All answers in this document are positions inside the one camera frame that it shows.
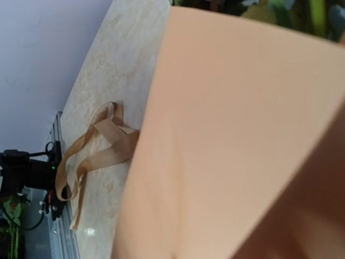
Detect pink wrapping paper sheet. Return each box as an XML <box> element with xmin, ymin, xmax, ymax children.
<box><xmin>111</xmin><ymin>7</ymin><xmax>344</xmax><ymax>258</ymax></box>

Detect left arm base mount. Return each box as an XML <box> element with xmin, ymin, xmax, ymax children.
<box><xmin>46</xmin><ymin>140</ymin><xmax>66</xmax><ymax>221</ymax></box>

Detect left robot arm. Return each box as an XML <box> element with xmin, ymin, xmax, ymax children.
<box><xmin>1</xmin><ymin>149</ymin><xmax>56</xmax><ymax>193</ymax></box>

